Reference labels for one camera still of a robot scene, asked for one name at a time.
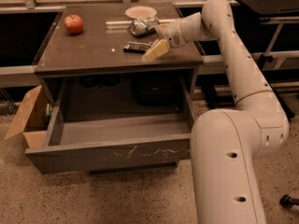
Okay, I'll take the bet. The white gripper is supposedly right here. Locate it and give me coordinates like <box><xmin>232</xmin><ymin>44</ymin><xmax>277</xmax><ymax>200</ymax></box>
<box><xmin>142</xmin><ymin>19</ymin><xmax>187</xmax><ymax>62</ymax></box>

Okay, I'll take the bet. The black rxbar chocolate wrapper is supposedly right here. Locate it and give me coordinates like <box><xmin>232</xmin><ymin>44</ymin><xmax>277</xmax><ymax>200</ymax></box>
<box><xmin>123</xmin><ymin>42</ymin><xmax>151</xmax><ymax>54</ymax></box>

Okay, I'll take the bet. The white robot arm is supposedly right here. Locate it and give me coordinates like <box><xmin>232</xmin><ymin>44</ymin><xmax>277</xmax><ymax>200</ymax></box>
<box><xmin>143</xmin><ymin>0</ymin><xmax>289</xmax><ymax>224</ymax></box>

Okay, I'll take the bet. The open grey top drawer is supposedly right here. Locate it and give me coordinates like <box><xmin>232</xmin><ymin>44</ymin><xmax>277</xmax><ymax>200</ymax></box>
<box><xmin>25</xmin><ymin>75</ymin><xmax>195</xmax><ymax>174</ymax></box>

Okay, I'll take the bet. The crushed silver soda can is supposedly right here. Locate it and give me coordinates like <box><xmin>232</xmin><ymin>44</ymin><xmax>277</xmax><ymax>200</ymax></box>
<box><xmin>130</xmin><ymin>17</ymin><xmax>160</xmax><ymax>36</ymax></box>

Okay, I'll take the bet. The white paper plate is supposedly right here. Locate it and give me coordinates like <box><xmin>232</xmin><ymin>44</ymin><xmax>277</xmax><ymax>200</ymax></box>
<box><xmin>125</xmin><ymin>6</ymin><xmax>157</xmax><ymax>20</ymax></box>

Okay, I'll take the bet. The black bag under cabinet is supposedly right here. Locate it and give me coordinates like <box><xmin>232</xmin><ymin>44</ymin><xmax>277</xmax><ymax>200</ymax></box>
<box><xmin>132</xmin><ymin>72</ymin><xmax>181</xmax><ymax>106</ymax></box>

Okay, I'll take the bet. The red apple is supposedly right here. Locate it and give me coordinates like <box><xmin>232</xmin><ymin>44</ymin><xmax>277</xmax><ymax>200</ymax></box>
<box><xmin>64</xmin><ymin>15</ymin><xmax>83</xmax><ymax>34</ymax></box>

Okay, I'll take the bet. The black side table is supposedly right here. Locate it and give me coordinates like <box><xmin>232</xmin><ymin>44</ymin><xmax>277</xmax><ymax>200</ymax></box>
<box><xmin>224</xmin><ymin>0</ymin><xmax>299</xmax><ymax>121</ymax></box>

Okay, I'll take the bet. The open cardboard box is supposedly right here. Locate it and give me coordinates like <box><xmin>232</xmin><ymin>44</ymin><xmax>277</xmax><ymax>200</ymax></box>
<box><xmin>5</xmin><ymin>85</ymin><xmax>50</xmax><ymax>148</ymax></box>

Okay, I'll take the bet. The black caster wheel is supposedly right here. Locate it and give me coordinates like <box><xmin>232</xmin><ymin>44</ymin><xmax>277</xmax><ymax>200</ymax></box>
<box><xmin>279</xmin><ymin>194</ymin><xmax>299</xmax><ymax>209</ymax></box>

